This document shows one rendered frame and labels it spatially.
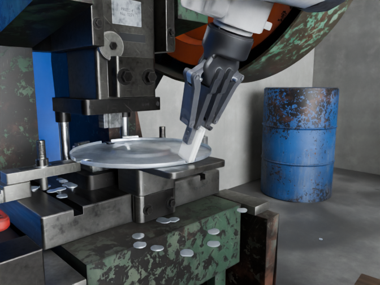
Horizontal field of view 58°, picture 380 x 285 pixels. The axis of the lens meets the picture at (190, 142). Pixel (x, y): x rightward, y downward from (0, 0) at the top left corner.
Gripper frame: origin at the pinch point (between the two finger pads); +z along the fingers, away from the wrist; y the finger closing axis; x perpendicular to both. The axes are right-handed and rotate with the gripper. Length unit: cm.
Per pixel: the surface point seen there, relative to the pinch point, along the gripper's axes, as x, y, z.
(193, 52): 37, 34, -4
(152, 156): 6.4, -1.6, 7.0
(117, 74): 19.6, -4.0, -4.2
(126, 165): 3.3, -10.3, 5.2
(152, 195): 3.8, -1.2, 14.7
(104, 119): 24.4, -1.3, 8.8
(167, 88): 129, 121, 52
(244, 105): 120, 210, 65
